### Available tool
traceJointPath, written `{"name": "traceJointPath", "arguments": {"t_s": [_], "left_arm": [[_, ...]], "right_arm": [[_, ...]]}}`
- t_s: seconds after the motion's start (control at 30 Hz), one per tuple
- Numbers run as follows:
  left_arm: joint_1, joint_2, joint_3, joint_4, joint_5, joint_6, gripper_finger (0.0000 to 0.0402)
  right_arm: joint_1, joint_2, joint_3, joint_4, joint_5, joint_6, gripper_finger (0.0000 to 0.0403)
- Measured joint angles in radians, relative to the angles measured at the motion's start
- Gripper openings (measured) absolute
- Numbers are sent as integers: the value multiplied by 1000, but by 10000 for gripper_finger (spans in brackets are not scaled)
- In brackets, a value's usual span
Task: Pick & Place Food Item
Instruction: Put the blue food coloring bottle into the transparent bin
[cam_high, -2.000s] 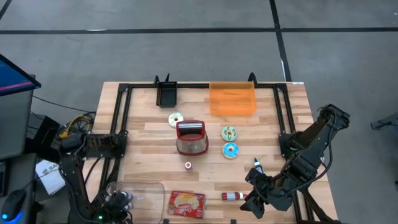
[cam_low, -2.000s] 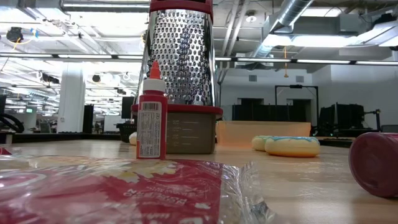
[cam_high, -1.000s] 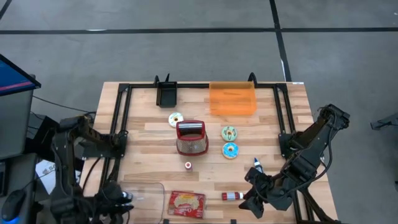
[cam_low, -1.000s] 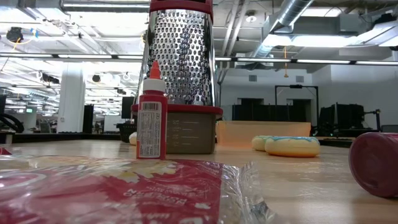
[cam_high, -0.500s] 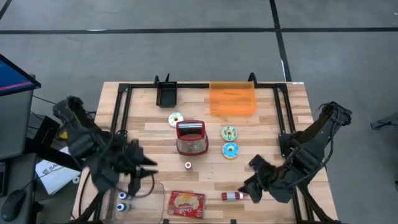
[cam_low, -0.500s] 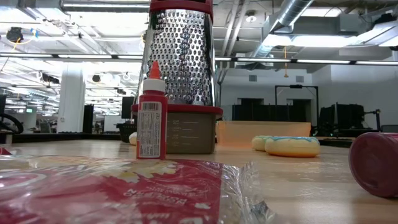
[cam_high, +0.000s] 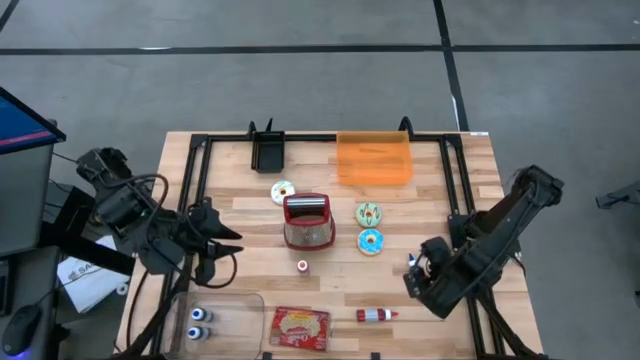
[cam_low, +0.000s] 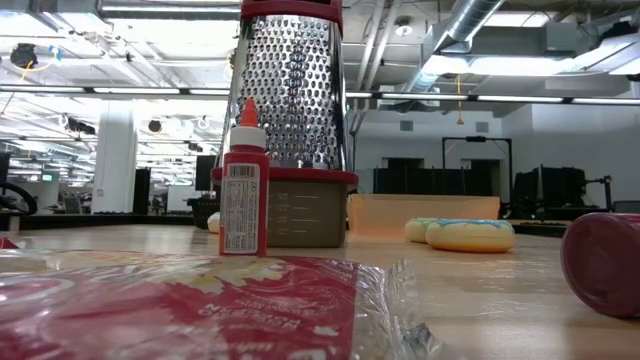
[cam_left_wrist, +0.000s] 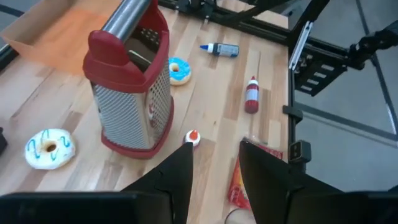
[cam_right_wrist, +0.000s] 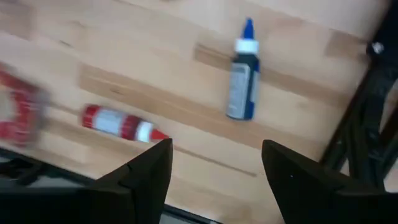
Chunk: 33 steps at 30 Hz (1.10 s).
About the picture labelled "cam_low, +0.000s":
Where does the black monitor cluster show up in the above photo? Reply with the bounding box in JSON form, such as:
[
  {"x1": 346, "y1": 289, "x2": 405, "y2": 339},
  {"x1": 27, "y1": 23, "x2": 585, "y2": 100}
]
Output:
[{"x1": 513, "y1": 166, "x2": 614, "y2": 221}]

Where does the black cabinet row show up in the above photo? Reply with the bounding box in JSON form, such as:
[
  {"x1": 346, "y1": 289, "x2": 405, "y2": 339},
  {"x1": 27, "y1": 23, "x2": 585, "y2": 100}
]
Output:
[{"x1": 372, "y1": 157, "x2": 494, "y2": 196}]

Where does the silver ventilation duct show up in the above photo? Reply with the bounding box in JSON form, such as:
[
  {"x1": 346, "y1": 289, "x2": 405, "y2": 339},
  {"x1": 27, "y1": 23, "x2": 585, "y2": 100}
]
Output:
[{"x1": 404, "y1": 0, "x2": 506, "y2": 94}]

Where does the toy donut blue icing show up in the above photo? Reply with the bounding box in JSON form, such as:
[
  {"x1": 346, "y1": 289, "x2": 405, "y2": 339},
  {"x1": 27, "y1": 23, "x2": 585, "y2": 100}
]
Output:
[{"x1": 425, "y1": 218, "x2": 516, "y2": 254}]

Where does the black upright panel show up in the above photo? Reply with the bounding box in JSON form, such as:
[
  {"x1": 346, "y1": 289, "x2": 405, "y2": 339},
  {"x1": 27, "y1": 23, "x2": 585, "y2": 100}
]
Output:
[{"x1": 132, "y1": 167, "x2": 152, "y2": 215}]

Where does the steel box grater red trim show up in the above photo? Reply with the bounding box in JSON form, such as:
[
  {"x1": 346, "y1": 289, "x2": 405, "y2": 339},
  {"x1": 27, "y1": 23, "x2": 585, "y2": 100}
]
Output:
[{"x1": 209, "y1": 0, "x2": 360, "y2": 250}]

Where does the maroon round can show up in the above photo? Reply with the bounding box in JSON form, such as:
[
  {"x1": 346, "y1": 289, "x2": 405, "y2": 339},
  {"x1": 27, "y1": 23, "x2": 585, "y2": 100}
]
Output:
[{"x1": 559, "y1": 212, "x2": 640, "y2": 319}]

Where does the black ceiling camera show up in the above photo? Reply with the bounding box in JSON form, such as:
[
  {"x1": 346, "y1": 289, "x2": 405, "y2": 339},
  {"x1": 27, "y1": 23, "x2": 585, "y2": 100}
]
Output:
[{"x1": 9, "y1": 43, "x2": 39, "y2": 70}]

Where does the red squeeze bottle white cap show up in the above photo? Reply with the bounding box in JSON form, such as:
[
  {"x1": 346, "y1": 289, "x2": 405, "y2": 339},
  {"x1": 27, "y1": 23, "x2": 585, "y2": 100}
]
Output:
[{"x1": 218, "y1": 98, "x2": 271, "y2": 258}]

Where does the yellow hanging cord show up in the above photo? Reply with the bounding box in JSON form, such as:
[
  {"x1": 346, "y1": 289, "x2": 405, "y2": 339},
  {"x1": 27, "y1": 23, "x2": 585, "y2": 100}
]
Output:
[{"x1": 453, "y1": 73, "x2": 465, "y2": 126}]

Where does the white building column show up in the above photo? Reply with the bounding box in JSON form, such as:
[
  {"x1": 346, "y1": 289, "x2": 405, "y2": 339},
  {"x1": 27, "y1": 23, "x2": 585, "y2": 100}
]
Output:
[{"x1": 91, "y1": 102, "x2": 139, "y2": 215}]

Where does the black mesh basket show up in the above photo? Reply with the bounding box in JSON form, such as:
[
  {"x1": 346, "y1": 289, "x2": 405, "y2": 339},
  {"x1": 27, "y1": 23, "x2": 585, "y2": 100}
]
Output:
[{"x1": 187, "y1": 197, "x2": 222, "y2": 230}]

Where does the orange translucent plastic bin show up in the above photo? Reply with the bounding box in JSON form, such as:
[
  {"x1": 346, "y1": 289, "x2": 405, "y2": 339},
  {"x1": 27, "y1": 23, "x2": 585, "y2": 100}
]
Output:
[{"x1": 348, "y1": 193, "x2": 501, "y2": 239}]

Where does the yellow donut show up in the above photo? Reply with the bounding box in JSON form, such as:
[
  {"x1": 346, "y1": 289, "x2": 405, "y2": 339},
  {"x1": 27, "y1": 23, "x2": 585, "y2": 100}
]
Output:
[{"x1": 404, "y1": 217, "x2": 437, "y2": 245}]

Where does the black stand frame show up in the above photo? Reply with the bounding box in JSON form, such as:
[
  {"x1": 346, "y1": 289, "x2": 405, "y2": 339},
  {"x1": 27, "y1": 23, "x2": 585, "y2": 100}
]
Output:
[{"x1": 442, "y1": 135, "x2": 514, "y2": 196}]

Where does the red popcorn packet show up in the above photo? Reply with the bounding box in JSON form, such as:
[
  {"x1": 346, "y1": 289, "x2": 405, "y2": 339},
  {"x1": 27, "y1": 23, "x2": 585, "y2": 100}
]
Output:
[{"x1": 0, "y1": 248, "x2": 444, "y2": 360}]

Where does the long ceiling light bar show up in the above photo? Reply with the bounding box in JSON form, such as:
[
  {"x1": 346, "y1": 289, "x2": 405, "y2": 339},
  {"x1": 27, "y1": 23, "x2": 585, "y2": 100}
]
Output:
[
  {"x1": 0, "y1": 84, "x2": 231, "y2": 97},
  {"x1": 344, "y1": 91, "x2": 640, "y2": 106}
]

